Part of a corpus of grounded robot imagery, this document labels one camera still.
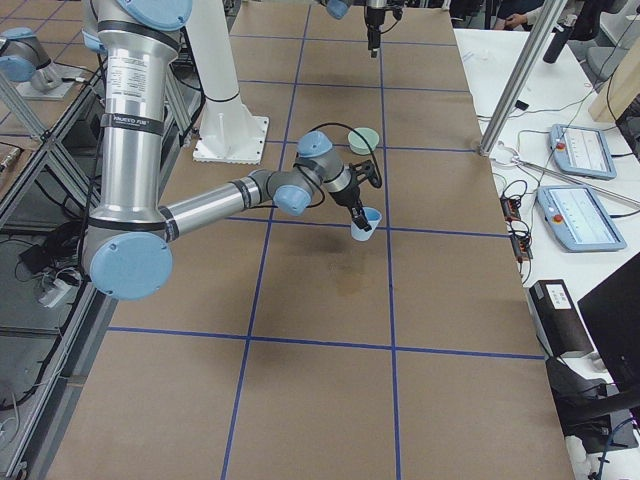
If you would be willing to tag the near blue teach pendant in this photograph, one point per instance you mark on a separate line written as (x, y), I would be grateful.
(578, 220)

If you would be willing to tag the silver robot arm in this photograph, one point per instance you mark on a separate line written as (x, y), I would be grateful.
(126, 248)
(337, 9)

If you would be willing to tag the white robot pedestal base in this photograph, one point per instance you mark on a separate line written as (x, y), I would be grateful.
(229, 133)

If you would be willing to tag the small black square pad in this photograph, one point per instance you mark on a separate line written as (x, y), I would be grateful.
(521, 105)

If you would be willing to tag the light green bowl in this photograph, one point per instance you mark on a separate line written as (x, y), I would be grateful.
(363, 140)

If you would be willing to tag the blue teach pendant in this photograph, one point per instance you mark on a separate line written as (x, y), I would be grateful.
(578, 220)
(581, 151)

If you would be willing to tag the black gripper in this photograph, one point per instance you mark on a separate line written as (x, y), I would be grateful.
(373, 19)
(346, 196)

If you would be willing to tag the black box with white label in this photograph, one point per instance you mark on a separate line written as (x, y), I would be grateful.
(561, 328)

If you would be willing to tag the aluminium frame post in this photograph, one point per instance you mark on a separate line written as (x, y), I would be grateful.
(551, 11)

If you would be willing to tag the black water bottle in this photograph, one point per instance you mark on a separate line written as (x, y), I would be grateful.
(561, 34)

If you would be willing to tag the light blue plastic cup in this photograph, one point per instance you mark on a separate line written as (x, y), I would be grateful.
(365, 223)

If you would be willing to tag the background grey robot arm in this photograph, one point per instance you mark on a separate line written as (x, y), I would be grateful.
(26, 63)

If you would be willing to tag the far blue teach pendant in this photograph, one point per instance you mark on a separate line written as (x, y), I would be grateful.
(581, 151)

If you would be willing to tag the black computer monitor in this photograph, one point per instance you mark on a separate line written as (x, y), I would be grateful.
(611, 314)

